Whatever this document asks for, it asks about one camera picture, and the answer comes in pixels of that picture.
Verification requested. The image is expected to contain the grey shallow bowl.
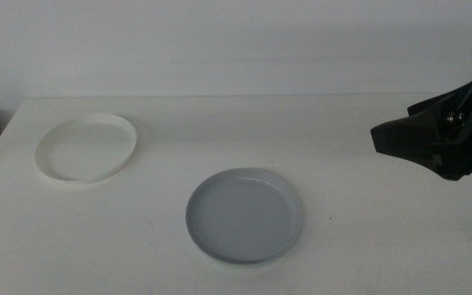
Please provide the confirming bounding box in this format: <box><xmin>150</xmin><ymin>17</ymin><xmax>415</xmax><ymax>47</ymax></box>
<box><xmin>184</xmin><ymin>166</ymin><xmax>304</xmax><ymax>267</ymax></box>

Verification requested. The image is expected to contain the white shallow bowl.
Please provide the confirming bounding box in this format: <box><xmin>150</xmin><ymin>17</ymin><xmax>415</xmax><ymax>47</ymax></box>
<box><xmin>34</xmin><ymin>112</ymin><xmax>138</xmax><ymax>184</ymax></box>

